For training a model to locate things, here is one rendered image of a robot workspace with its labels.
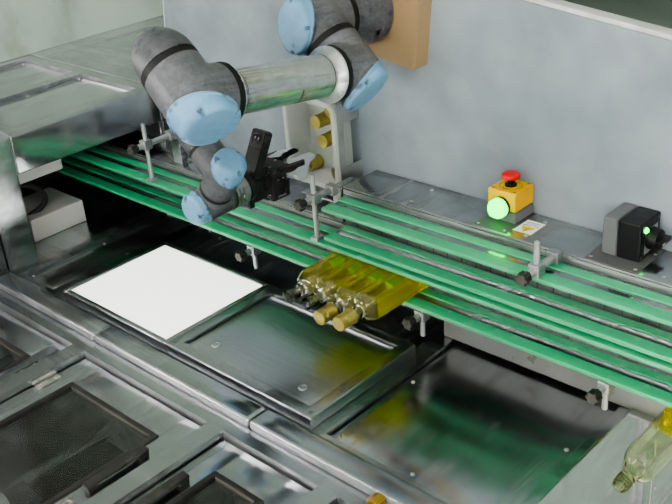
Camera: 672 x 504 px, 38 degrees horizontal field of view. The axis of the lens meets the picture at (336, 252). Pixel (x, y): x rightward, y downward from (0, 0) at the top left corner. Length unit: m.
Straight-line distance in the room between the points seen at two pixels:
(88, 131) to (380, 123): 0.92
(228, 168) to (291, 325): 0.45
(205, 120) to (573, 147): 0.76
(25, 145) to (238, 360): 0.92
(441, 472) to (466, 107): 0.78
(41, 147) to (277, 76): 1.10
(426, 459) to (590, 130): 0.72
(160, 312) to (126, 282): 0.20
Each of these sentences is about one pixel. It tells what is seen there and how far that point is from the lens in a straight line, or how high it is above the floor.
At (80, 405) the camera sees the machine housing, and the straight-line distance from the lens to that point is 2.24.
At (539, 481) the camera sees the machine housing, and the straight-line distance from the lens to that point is 1.89.
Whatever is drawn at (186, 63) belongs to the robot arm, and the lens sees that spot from 1.72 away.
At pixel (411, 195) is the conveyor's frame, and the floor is 0.83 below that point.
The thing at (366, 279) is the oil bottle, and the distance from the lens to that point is 2.15.
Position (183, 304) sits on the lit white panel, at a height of 1.18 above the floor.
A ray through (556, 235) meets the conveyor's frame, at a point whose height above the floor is 0.82.
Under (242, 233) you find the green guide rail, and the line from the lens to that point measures 2.55.
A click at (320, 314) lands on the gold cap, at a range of 2.07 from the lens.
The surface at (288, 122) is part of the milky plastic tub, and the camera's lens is 2.42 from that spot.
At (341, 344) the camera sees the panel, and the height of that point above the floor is 1.07.
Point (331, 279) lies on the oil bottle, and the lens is 2.15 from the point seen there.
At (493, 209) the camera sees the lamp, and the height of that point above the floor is 0.85.
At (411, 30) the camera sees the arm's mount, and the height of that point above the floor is 0.80.
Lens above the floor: 2.38
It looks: 39 degrees down
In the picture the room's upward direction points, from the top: 119 degrees counter-clockwise
